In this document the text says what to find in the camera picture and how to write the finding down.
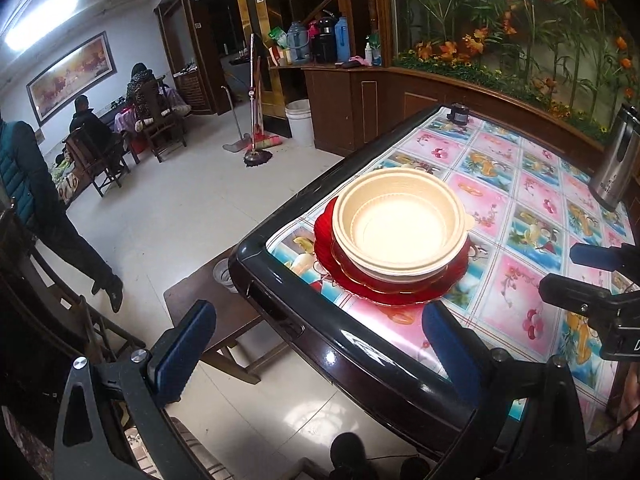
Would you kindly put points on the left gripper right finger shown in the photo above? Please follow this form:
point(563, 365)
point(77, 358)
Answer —
point(463, 355)

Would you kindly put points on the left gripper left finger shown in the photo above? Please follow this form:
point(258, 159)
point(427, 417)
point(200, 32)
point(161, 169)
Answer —
point(177, 352)

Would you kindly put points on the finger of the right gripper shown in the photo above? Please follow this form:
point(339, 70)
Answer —
point(574, 296)
point(601, 258)

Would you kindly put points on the beige plastic plate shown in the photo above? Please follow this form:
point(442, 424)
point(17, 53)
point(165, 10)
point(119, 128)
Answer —
point(392, 273)

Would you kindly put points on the beige plastic bowl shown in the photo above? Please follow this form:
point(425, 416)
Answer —
point(400, 216)

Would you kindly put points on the large red wedding plate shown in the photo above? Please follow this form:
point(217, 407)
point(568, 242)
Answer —
point(324, 236)

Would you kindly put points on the small red glass plate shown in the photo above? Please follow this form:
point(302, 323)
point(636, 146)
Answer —
point(381, 283)

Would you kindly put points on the person right hand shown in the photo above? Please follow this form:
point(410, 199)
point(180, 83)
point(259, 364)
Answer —
point(630, 400)

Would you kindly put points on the steel thermos jug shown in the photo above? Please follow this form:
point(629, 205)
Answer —
point(608, 184)

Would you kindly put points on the low wooden stool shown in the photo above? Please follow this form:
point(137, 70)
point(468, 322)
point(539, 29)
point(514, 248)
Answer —
point(235, 317)

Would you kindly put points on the colourful printed tablecloth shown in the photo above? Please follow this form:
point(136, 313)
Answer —
point(530, 207)

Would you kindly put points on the small black table device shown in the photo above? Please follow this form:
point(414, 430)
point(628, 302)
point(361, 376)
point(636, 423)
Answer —
point(459, 114)

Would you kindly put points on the seated person dark clothes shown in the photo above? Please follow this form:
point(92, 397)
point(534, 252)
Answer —
point(97, 149)

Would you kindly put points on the man in teal jacket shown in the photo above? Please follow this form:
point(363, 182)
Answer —
point(25, 179)

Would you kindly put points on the seated person patterned clothes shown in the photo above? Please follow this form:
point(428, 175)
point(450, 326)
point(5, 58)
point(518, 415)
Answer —
point(153, 114)

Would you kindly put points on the white plastic bucket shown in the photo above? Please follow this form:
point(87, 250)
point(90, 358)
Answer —
point(298, 114)

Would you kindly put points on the wooden sideboard cabinet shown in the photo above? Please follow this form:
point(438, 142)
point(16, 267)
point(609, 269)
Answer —
point(351, 107)

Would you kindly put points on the blue water jug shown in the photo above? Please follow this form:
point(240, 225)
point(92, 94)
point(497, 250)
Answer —
point(342, 40)

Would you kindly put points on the framed wall painting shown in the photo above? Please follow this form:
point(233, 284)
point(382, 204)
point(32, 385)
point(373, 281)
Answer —
point(77, 71)

